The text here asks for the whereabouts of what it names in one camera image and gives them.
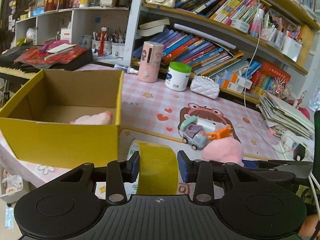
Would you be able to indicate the red boxed book set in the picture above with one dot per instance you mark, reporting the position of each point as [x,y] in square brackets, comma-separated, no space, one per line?
[266,77]

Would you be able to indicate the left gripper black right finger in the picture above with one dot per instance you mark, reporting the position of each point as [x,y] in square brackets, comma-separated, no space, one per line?
[240,184]

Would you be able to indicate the stack of papers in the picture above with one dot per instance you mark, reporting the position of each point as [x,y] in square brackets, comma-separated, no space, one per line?
[281,116]

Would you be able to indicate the pink round plush toy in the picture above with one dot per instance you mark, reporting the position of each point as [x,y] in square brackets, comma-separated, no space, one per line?
[224,150]

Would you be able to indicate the black electronic keyboard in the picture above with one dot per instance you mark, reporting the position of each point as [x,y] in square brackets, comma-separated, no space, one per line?
[22,71]

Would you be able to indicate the white cubby shelf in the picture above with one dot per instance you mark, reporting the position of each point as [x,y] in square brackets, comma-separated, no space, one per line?
[78,21]

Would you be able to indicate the purple toy car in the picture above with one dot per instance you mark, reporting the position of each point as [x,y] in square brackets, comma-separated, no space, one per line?
[195,136]

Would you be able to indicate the yellow cardboard box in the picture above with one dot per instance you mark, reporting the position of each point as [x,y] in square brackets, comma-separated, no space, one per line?
[35,122]

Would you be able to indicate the yellow tape roll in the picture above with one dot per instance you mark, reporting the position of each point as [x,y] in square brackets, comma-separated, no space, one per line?
[158,170]

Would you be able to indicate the white quilted purse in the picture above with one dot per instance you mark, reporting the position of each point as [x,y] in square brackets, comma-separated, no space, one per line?
[205,86]

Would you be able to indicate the white charger block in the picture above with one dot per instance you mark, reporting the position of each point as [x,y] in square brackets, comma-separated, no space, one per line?
[208,125]

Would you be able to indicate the orange hair claw clip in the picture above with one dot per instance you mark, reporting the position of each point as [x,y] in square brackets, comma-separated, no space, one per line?
[220,134]

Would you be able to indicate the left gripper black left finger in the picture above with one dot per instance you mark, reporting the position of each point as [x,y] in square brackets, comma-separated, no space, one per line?
[115,174]

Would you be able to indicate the red paper packets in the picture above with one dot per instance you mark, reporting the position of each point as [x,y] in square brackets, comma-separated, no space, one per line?
[33,56]

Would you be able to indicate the white jar green lid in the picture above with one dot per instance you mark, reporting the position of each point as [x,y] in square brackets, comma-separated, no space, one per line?
[177,76]

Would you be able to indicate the orange white medicine box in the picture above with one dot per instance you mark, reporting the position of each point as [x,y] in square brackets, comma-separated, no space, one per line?
[232,81]

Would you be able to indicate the pink plush toy in box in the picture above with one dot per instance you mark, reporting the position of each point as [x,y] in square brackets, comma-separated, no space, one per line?
[104,118]

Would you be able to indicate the person's right hand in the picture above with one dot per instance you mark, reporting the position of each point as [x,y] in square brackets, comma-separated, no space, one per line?
[309,226]

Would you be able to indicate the pink cylindrical humidifier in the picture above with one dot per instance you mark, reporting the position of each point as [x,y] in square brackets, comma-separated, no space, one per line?
[150,61]

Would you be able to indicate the wooden bookshelf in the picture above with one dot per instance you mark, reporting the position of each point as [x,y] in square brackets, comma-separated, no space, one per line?
[302,72]

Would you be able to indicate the white pen holder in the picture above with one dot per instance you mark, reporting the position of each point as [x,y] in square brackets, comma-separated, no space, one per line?
[109,48]

